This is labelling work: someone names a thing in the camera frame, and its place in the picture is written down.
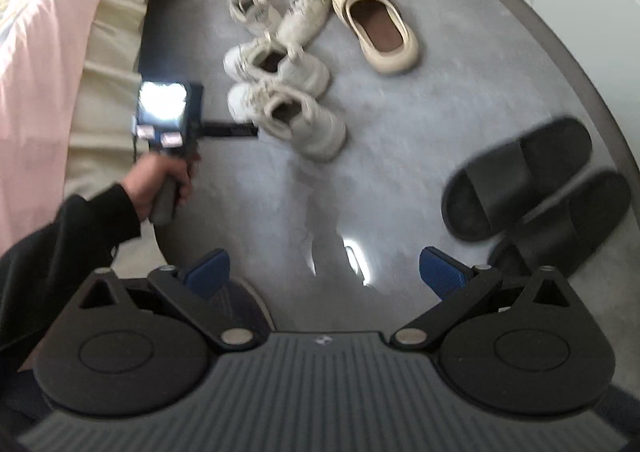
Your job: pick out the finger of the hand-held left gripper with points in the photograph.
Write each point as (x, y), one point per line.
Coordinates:
(230, 131)

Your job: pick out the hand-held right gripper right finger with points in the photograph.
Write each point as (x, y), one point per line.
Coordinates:
(442, 274)

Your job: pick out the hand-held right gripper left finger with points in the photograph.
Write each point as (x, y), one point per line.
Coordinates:
(207, 274)

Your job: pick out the white chunky sneaker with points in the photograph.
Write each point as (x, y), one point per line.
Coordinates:
(300, 70)
(310, 127)

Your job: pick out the black slide sandal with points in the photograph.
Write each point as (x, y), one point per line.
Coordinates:
(520, 172)
(575, 222)

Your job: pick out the cream clog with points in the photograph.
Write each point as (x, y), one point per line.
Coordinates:
(380, 27)

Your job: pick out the person's left forearm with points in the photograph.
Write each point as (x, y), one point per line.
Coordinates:
(65, 242)

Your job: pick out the person's left hand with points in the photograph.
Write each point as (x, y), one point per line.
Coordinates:
(145, 180)

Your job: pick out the bed with pink sheet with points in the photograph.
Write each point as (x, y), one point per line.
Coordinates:
(107, 82)

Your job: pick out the pink bed with cream skirt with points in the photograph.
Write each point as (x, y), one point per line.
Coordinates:
(45, 57)

